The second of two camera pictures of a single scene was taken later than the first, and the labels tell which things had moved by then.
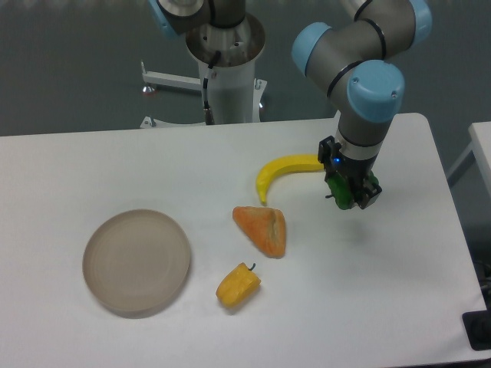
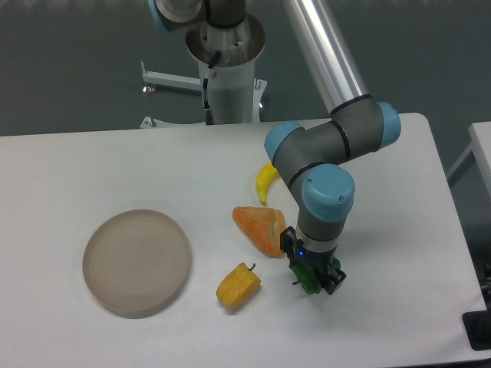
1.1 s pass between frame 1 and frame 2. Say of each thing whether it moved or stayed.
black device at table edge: stayed
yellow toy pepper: stayed
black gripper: moved
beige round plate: stayed
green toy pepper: moved
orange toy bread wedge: stayed
